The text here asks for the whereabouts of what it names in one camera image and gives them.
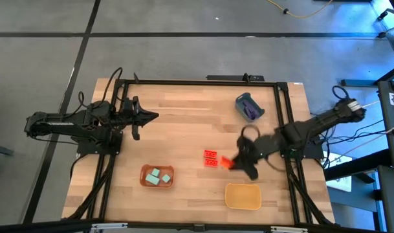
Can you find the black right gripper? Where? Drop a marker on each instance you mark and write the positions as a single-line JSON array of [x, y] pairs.
[[251, 152]]

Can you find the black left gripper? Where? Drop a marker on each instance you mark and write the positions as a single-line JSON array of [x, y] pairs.
[[128, 115]]

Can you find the red studded building block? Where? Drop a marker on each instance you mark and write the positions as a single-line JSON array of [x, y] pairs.
[[211, 163], [225, 162], [210, 154]]

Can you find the yellow plastic basket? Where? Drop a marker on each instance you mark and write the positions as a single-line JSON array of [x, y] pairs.
[[243, 196]]

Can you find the long mint green block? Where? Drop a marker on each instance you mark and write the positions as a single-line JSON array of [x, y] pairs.
[[152, 179]]

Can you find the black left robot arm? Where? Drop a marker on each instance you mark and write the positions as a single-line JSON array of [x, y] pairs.
[[64, 124]]

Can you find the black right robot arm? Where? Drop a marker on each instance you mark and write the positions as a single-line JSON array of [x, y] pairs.
[[326, 119]]

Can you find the blue-grey plastic basket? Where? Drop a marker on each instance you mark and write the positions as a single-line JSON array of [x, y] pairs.
[[240, 108]]

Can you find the orange plastic basket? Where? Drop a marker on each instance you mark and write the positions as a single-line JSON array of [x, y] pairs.
[[169, 170]]

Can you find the black aluminium table frame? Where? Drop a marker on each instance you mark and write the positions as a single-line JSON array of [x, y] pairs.
[[200, 83]]

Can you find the silver frame bracket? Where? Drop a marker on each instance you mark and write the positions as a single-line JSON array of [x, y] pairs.
[[109, 226], [288, 229]]

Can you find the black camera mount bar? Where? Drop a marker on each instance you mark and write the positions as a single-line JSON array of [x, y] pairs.
[[229, 78]]

